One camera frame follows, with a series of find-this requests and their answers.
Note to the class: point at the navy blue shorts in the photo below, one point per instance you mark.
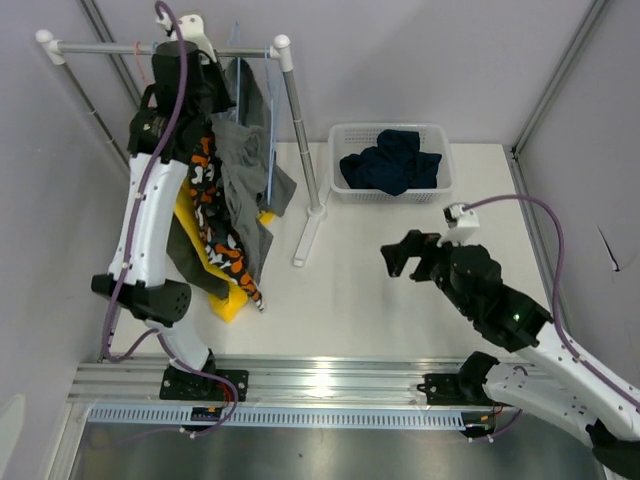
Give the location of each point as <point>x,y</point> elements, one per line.
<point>393,165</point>

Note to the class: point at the pink hanger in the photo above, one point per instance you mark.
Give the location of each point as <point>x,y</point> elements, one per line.
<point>139,66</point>

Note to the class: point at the white slotted cable duct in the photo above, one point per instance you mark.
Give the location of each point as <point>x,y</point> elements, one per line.
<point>280,417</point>

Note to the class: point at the orange black patterned shorts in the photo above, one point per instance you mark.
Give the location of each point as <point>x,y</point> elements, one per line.
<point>220,220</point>

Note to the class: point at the white plastic basket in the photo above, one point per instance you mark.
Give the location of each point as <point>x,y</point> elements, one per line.
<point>352,138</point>

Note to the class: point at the metal clothes rack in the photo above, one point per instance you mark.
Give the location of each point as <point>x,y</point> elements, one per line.
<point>318,193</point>

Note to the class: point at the yellow shorts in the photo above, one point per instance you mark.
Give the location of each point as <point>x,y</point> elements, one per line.
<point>225,309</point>

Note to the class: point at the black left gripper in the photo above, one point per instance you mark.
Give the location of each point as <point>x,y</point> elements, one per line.
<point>224,101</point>

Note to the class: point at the grey shorts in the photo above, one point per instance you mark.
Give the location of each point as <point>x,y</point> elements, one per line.
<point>243,150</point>

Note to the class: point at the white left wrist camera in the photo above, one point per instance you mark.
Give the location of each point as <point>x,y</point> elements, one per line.
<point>192,28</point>

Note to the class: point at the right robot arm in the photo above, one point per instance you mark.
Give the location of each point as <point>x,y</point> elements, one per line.
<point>579,394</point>

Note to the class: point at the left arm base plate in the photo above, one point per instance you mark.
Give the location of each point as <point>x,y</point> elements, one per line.
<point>183,386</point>

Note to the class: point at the blue hanger of grey shorts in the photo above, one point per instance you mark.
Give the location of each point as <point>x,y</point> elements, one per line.
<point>234,41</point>

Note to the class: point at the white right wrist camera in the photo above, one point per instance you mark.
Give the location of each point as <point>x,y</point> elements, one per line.
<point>462,223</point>

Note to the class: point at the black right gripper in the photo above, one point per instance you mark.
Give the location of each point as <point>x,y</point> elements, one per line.
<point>396,254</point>

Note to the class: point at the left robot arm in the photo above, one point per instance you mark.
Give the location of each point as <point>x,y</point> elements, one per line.
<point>169,126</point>

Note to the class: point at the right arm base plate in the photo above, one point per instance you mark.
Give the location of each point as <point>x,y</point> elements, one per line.
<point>448,389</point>

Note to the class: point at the olive green shorts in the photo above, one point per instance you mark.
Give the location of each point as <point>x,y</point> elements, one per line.
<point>186,259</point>

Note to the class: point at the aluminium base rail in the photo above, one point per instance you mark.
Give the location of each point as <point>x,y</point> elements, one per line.
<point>297,382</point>

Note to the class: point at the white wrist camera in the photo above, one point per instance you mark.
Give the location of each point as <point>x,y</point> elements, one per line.
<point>462,223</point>
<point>192,28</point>

